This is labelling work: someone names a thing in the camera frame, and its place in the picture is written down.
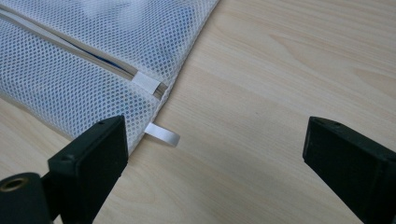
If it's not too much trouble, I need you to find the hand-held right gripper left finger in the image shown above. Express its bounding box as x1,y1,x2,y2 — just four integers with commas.
47,115,129,224

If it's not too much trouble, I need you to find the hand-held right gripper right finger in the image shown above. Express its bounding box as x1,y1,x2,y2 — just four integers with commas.
302,116,396,224

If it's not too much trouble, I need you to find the white mesh laundry bag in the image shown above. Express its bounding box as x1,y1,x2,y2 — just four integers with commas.
0,0,220,156

